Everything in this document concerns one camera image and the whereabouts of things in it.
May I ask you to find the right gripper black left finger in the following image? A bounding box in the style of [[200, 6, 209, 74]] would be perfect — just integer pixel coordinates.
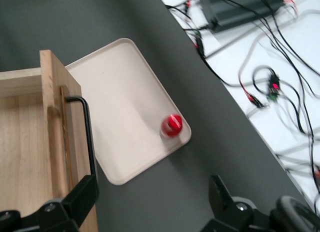
[[37, 174, 100, 232]]

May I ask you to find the wooden drawer with longer handle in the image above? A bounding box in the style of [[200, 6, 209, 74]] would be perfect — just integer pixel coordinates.
[[0, 49, 99, 232]]

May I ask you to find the red floor wire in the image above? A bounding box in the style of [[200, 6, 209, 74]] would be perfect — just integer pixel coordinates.
[[237, 66, 267, 109]]

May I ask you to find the long black floor cable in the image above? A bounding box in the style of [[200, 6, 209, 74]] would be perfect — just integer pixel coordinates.
[[253, 0, 320, 200]]

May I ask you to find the red-capped small bottle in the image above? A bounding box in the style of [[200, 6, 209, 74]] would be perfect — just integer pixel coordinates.
[[159, 113, 185, 141]]

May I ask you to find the beige plastic tray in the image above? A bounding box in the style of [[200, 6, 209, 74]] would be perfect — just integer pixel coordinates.
[[64, 37, 193, 187]]

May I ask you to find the small circuit board with led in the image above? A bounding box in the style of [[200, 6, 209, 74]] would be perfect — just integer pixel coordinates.
[[265, 72, 282, 103]]

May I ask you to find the long black metal drawer handle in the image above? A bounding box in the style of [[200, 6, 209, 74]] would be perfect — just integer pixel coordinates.
[[65, 95, 98, 179]]

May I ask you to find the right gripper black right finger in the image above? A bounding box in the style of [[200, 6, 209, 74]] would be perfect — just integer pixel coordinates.
[[200, 174, 258, 232]]

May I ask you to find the black power supply box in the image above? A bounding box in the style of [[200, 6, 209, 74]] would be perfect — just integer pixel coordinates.
[[201, 0, 287, 34]]

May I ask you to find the grey floor cable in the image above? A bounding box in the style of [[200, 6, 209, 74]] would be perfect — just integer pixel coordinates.
[[237, 8, 320, 69]]

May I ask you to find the black wrist cable of right arm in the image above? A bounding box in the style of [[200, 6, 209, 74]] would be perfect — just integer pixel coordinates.
[[274, 195, 320, 232]]

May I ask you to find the black cable along floor edge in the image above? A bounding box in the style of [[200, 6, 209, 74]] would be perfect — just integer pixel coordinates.
[[166, 4, 242, 88]]

